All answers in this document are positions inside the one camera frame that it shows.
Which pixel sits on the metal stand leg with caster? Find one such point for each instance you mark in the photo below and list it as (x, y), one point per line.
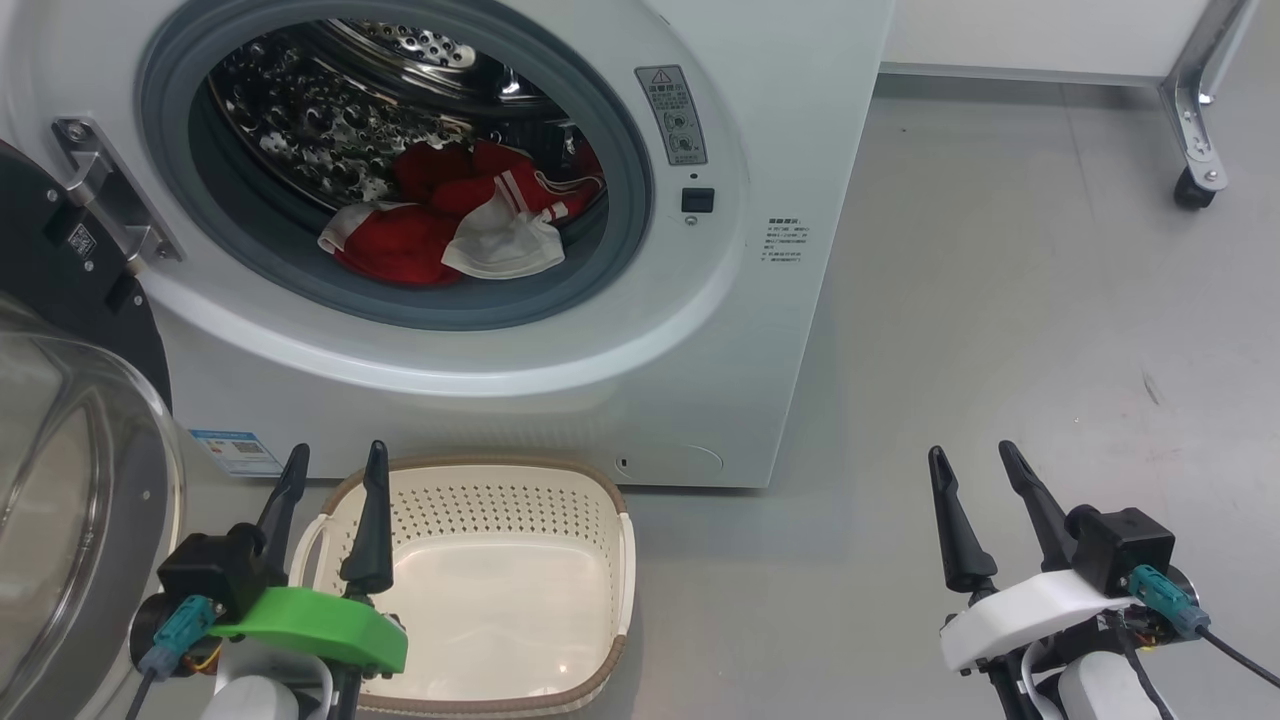
(1200, 110)

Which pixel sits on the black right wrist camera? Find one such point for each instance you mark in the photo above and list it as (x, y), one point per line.
(1125, 550)

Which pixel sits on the red white basketball jersey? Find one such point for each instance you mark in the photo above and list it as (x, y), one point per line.
(400, 245)

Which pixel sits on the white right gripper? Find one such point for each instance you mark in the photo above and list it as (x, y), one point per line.
(1020, 615)

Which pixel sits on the blue white energy label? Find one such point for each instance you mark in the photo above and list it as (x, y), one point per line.
(235, 453)

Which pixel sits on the stainless steel washing machine drum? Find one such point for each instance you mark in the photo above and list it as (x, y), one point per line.
(300, 120)

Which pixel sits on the white front-load washing machine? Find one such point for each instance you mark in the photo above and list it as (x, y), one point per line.
(780, 300)

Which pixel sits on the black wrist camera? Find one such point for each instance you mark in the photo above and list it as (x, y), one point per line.
(1125, 550)
(205, 570)

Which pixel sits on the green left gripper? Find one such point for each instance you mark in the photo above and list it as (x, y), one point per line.
(310, 620)

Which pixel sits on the cream perforated laundry basket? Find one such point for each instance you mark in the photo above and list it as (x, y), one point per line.
(480, 580)

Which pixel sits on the white partition panel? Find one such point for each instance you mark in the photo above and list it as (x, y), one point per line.
(1030, 35)

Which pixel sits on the grey warning label sticker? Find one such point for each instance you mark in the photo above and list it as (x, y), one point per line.
(672, 115)

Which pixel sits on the round glass washer door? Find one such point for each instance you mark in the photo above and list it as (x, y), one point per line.
(50, 300)

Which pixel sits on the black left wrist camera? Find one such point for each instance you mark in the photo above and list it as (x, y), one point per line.
(205, 570)

